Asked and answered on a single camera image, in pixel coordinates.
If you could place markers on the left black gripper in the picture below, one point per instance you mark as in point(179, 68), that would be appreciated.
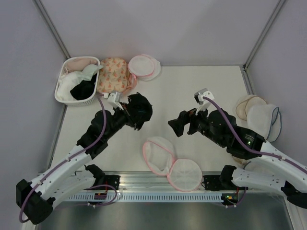
point(125, 112)

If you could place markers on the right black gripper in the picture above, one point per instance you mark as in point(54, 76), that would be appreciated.
point(184, 117)

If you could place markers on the black lace bra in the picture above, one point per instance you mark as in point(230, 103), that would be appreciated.
point(139, 110)

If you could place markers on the round mesh bag pink trim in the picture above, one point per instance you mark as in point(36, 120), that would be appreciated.
point(159, 154)

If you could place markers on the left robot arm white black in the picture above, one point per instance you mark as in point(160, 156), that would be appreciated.
point(38, 197)

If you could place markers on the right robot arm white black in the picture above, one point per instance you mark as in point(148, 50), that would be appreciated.
point(285, 176)

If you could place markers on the floral peach laundry bag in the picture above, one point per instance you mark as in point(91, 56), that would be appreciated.
point(115, 76)

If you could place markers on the black bra in basket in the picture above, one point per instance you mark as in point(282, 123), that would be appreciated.
point(84, 90)

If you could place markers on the white plastic laundry basket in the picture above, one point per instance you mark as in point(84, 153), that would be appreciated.
point(64, 72)

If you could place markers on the white round bag pink trim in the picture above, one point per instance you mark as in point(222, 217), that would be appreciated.
point(144, 67)

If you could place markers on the mint green bra in basket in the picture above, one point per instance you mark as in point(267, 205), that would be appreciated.
point(87, 73)

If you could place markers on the white bra in basket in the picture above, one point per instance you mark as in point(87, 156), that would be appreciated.
point(66, 84)

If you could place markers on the pale pink bra in basket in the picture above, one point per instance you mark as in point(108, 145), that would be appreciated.
point(78, 64)

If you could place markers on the white bag blue trim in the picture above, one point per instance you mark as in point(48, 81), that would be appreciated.
point(266, 120)

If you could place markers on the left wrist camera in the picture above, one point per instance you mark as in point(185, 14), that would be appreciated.
point(113, 99)

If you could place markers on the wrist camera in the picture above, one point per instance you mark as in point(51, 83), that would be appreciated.
point(113, 99)
point(200, 96)

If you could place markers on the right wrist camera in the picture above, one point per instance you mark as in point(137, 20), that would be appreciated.
point(200, 96)

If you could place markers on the aluminium mounting rail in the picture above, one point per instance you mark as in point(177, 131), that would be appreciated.
point(148, 182)

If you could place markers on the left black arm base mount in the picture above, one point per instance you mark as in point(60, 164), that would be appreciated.
point(105, 180)

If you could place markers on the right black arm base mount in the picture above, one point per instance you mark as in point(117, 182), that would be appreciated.
point(216, 180)

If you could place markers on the white slotted cable duct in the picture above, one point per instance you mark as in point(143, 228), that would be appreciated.
point(146, 197)

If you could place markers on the left aluminium frame post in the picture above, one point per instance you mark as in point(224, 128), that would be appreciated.
point(48, 21)

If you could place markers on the aluminium frame post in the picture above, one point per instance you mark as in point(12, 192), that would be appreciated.
point(268, 25)
point(48, 21)

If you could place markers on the right aluminium frame post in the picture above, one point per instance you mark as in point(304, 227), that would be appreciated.
point(268, 25)

